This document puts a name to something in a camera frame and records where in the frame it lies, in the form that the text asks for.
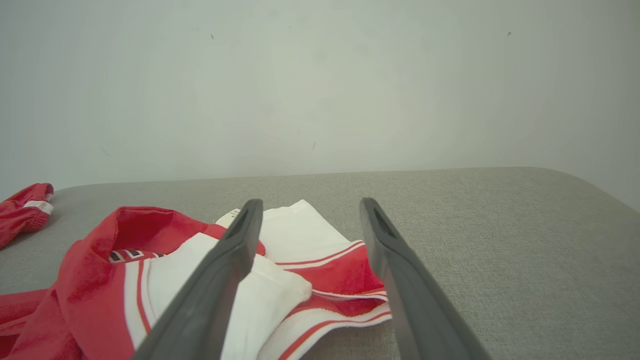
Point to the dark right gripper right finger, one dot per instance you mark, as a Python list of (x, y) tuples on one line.
[(425, 325)]

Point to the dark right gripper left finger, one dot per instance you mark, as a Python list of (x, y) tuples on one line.
[(200, 320)]

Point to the red white number 23 jersey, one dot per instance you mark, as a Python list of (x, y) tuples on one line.
[(90, 290)]

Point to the red shorts with white stripe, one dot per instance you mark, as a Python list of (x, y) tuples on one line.
[(22, 212)]

